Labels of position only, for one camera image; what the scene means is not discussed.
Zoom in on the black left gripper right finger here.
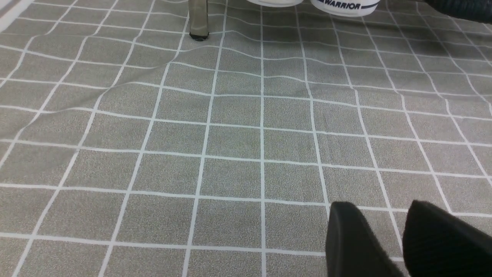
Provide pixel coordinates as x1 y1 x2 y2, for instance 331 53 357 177
402 200 492 277

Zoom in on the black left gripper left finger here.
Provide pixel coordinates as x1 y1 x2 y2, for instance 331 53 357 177
325 202 404 277

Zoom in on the stainless steel shoe rack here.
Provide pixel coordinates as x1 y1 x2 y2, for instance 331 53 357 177
188 0 209 42

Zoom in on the black mesh shoe left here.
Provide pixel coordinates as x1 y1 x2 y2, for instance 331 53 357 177
421 0 492 24

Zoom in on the navy canvas sneaker right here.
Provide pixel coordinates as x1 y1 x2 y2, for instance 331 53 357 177
311 0 380 17

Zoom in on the navy canvas sneaker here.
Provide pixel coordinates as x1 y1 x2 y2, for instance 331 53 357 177
247 0 303 8
311 0 380 17

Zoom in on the grey checked floor cloth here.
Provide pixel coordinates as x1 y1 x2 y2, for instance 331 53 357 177
0 0 491 277

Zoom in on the navy canvas sneaker left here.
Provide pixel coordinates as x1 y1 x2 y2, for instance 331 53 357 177
247 0 303 8

